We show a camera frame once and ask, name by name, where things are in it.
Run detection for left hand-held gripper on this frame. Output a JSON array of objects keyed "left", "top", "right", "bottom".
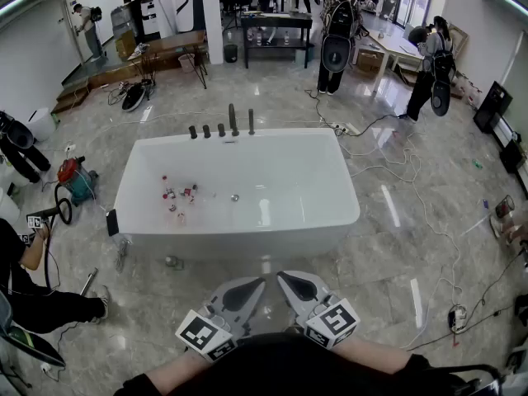
[{"left": 175, "top": 276, "right": 267, "bottom": 363}]

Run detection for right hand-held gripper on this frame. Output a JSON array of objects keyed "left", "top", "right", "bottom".
[{"left": 276, "top": 270, "right": 361, "bottom": 350}]

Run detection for person's left forearm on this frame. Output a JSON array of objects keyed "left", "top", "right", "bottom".
[{"left": 142, "top": 347, "right": 215, "bottom": 387}]

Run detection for person's right forearm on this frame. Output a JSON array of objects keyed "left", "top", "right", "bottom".
[{"left": 329, "top": 336, "right": 413, "bottom": 375}]

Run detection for white bathtub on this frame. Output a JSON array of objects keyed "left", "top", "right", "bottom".
[{"left": 113, "top": 128, "right": 361, "bottom": 262}]

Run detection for person's black shirt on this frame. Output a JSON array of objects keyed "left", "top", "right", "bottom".
[{"left": 113, "top": 331, "right": 502, "bottom": 396}]

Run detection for metal tube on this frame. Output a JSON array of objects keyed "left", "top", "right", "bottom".
[{"left": 79, "top": 266, "right": 100, "bottom": 297}]

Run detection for white power strip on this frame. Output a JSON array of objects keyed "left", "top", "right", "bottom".
[
  {"left": 331, "top": 121, "right": 361, "bottom": 137},
  {"left": 447, "top": 305, "right": 468, "bottom": 334}
]

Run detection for black curved faucet spout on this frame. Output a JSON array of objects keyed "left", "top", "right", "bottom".
[{"left": 228, "top": 103, "right": 241, "bottom": 137}]

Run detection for white flat strip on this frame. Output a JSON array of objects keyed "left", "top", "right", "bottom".
[{"left": 460, "top": 214, "right": 495, "bottom": 238}]

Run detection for red teal vacuum cleaner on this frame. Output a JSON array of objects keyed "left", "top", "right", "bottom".
[{"left": 56, "top": 156, "right": 99, "bottom": 206}]

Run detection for dark flat board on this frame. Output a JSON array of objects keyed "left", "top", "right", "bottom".
[{"left": 0, "top": 323, "right": 67, "bottom": 369}]

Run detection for dark mesh bin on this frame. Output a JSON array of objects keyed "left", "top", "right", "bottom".
[{"left": 494, "top": 194, "right": 516, "bottom": 220}]

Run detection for black white shell backpack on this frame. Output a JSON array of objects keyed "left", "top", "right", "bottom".
[
  {"left": 121, "top": 79, "right": 150, "bottom": 113},
  {"left": 321, "top": 34, "right": 352, "bottom": 74},
  {"left": 6, "top": 120, "right": 35, "bottom": 148},
  {"left": 430, "top": 80, "right": 453, "bottom": 118}
]

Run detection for cardboard box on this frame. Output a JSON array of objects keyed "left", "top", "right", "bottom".
[
  {"left": 356, "top": 49, "right": 384, "bottom": 74},
  {"left": 114, "top": 29, "right": 138, "bottom": 60}
]

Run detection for black low cabinet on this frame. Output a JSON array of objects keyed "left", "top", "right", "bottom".
[{"left": 497, "top": 132, "right": 528, "bottom": 200}]

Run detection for white plastic bin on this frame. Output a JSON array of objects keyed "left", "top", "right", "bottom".
[{"left": 26, "top": 106, "right": 57, "bottom": 143}]

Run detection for wooden platform steps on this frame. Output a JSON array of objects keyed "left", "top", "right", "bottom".
[{"left": 49, "top": 62, "right": 111, "bottom": 116}]

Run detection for white desk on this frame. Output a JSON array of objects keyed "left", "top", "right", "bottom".
[{"left": 357, "top": 28, "right": 427, "bottom": 95}]

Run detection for black tall speaker box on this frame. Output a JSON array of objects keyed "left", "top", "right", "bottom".
[{"left": 473, "top": 79, "right": 514, "bottom": 134}]

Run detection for wooden table black legs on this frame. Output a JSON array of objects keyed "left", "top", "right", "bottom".
[{"left": 126, "top": 30, "right": 210, "bottom": 91}]

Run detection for black shelf table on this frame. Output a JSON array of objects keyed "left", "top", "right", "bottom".
[{"left": 240, "top": 12, "right": 315, "bottom": 70}]

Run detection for gray bulky container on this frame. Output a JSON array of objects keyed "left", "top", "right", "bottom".
[{"left": 110, "top": 4, "right": 138, "bottom": 37}]

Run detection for gray cable bundle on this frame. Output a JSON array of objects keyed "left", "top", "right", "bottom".
[{"left": 114, "top": 237, "right": 132, "bottom": 275}]

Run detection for white floor cable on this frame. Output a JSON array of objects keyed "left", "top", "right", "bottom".
[{"left": 337, "top": 132, "right": 467, "bottom": 348}]

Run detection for black vacuum hose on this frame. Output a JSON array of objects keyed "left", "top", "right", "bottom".
[{"left": 32, "top": 182, "right": 74, "bottom": 292}]

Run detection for black floor cable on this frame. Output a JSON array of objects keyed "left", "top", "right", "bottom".
[{"left": 304, "top": 88, "right": 410, "bottom": 138}]

